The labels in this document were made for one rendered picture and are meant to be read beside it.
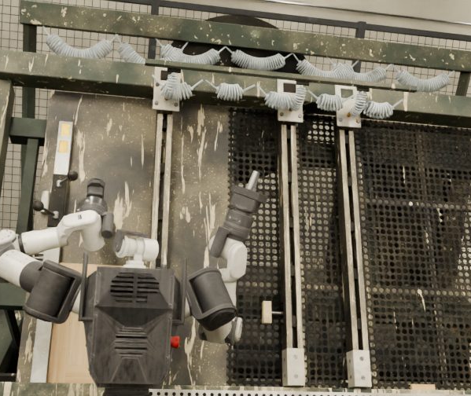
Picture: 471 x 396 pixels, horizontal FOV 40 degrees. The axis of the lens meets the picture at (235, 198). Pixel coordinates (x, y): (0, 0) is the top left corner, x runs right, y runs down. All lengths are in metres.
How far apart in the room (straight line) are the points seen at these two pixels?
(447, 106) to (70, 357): 1.79
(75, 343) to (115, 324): 0.64
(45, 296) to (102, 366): 0.26
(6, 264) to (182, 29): 1.53
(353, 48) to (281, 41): 0.35
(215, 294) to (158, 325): 0.22
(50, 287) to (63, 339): 0.51
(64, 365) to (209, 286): 0.67
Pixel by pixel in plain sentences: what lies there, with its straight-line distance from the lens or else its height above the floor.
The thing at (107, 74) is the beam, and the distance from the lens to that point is 2.56.
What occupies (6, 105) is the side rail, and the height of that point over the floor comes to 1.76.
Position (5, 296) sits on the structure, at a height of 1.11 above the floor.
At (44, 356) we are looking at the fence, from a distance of 2.27.
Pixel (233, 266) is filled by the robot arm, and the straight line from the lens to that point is 2.00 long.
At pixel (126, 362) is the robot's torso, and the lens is 1.69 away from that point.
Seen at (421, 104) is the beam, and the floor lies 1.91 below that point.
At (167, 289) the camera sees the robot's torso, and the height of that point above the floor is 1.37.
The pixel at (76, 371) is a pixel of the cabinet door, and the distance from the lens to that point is 2.28.
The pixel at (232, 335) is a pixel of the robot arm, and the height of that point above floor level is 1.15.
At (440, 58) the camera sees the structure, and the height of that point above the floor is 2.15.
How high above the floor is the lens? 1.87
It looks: 9 degrees down
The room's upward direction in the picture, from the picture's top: 5 degrees clockwise
